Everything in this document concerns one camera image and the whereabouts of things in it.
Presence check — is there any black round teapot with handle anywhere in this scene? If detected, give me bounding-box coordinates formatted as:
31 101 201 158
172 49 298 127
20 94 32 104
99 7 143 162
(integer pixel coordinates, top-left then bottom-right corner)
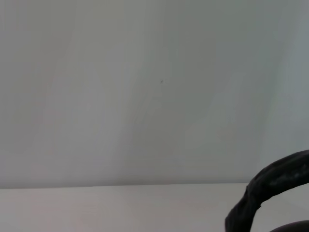
224 149 309 232

